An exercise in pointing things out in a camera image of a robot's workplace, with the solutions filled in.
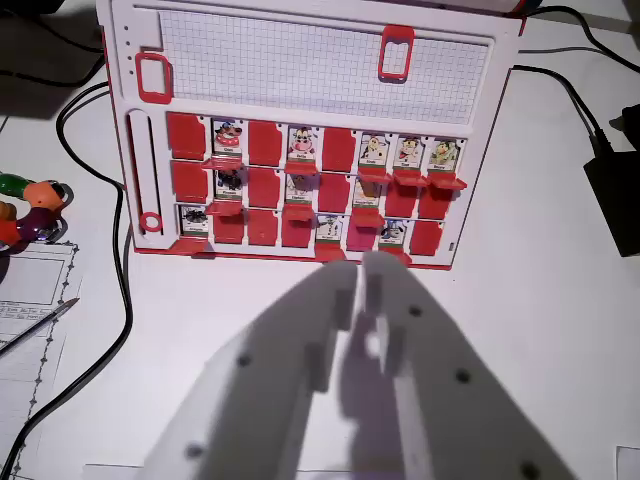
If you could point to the silver pen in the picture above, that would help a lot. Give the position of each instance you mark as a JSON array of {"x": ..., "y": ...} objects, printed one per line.
[{"x": 35, "y": 327}]

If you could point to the colourful bead toy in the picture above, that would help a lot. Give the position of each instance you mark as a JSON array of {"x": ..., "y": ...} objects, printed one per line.
[{"x": 30, "y": 210}]

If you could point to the white paper sheet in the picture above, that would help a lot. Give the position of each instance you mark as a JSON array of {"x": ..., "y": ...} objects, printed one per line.
[{"x": 629, "y": 465}]

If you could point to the black power adapter box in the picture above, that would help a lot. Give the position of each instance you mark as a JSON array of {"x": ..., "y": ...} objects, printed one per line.
[{"x": 617, "y": 195}]

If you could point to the red and white game board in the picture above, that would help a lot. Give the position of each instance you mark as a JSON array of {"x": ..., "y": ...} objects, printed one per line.
[{"x": 320, "y": 85}]

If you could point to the printed paper with ornate border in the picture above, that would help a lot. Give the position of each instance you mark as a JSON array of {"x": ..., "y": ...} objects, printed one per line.
[{"x": 30, "y": 380}]

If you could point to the red round object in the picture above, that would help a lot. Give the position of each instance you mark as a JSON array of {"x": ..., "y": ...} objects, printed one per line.
[{"x": 521, "y": 6}]

